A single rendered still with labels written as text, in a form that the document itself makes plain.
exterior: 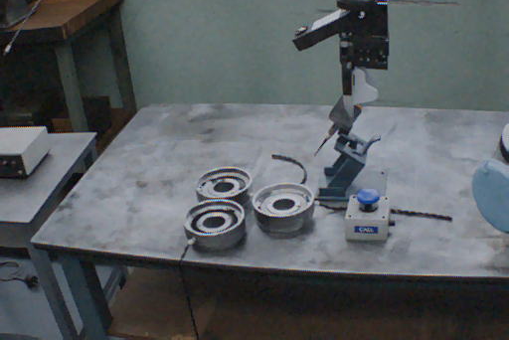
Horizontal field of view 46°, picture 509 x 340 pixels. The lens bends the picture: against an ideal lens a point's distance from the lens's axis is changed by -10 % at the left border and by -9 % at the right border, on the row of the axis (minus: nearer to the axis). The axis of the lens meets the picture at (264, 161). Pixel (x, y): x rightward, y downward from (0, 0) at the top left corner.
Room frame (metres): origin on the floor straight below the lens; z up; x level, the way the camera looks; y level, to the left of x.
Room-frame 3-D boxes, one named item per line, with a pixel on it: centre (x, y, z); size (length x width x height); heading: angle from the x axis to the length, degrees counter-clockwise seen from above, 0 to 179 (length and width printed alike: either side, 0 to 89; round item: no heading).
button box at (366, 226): (0.88, -0.17, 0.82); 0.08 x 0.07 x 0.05; 73
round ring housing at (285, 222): (0.94, -0.03, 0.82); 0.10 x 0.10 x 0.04
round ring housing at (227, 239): (0.91, 0.10, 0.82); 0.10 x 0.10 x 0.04
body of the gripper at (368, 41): (1.01, -0.19, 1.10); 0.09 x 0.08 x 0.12; 74
